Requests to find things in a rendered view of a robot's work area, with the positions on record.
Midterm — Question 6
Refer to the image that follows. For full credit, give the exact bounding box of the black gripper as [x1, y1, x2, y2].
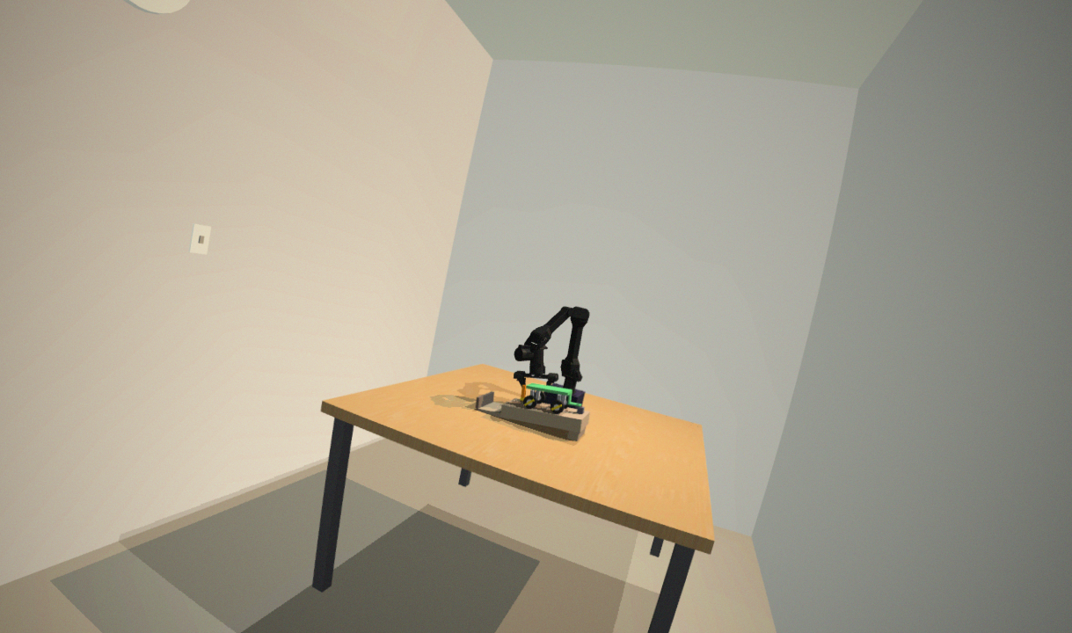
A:
[513, 360, 559, 386]

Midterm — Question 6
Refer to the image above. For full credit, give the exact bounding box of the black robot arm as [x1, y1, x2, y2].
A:
[513, 306, 590, 394]

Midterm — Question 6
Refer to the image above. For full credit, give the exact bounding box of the green trolley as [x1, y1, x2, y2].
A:
[523, 383, 581, 414]

